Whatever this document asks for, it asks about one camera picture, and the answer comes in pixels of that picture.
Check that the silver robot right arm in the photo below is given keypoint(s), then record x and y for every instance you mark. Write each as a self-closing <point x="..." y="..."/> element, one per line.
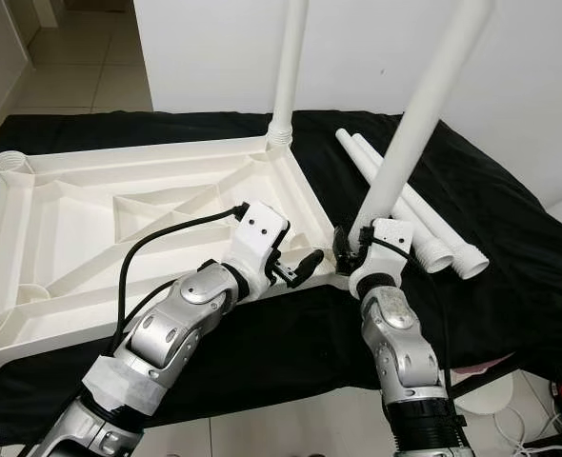
<point x="395" y="343"/>

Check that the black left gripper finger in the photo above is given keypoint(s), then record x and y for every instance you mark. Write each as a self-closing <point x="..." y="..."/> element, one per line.
<point x="310" y="266"/>

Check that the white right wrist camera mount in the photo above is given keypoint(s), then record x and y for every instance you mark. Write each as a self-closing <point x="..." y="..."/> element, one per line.
<point x="386" y="238"/>

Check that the white round stand base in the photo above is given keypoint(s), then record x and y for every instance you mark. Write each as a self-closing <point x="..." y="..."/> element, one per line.
<point x="486" y="398"/>

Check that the black tablecloth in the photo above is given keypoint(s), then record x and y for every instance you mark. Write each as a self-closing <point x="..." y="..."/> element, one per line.
<point x="510" y="190"/>

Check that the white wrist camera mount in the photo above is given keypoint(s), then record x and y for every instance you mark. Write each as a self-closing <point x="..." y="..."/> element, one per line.
<point x="386" y="238"/>
<point x="262" y="233"/>

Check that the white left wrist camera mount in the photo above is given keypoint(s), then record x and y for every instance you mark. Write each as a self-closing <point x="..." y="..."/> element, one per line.
<point x="262" y="233"/>

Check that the white plastic children table top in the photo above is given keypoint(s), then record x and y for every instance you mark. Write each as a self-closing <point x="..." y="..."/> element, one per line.
<point x="71" y="219"/>

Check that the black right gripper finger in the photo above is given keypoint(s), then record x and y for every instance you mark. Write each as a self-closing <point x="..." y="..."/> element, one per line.
<point x="341" y="246"/>

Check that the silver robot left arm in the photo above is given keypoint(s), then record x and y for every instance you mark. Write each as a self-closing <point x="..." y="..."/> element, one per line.
<point x="167" y="328"/>

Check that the white plastic table leg tube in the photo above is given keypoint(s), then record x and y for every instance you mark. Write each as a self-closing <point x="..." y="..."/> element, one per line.
<point x="424" y="114"/>
<point x="470" y="259"/>
<point x="431" y="252"/>
<point x="291" y="67"/>

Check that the pink flat board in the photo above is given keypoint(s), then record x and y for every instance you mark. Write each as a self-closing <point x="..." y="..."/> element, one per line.
<point x="481" y="366"/>

